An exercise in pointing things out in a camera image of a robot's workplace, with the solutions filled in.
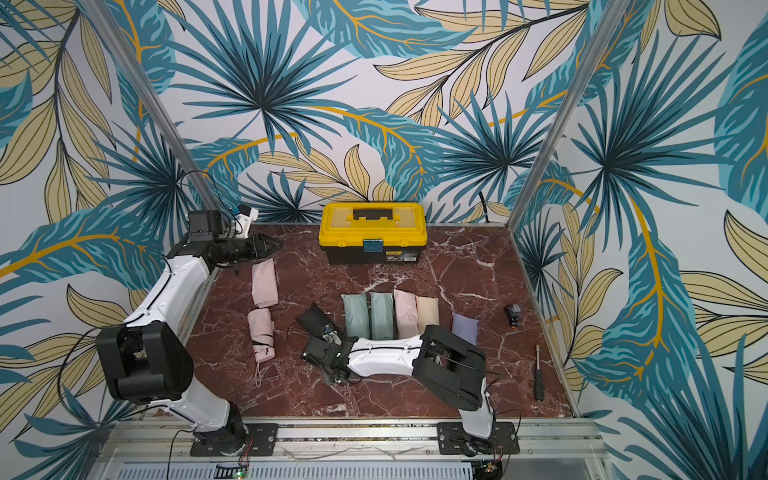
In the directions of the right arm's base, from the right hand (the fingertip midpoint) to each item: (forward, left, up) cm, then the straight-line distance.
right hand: (335, 367), depth 85 cm
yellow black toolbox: (+36, -11, +18) cm, 42 cm away
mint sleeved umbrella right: (+14, -14, +3) cm, 20 cm away
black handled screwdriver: (-9, -55, +1) cm, 56 cm away
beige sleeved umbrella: (+16, -28, +1) cm, 33 cm away
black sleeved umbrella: (+14, +7, +2) cm, 16 cm away
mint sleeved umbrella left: (+14, -6, +4) cm, 16 cm away
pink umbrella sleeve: (+28, +26, +2) cm, 38 cm away
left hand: (+26, +14, +24) cm, 38 cm away
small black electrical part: (+14, -54, +4) cm, 56 cm away
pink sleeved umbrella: (+18, -21, +3) cm, 28 cm away
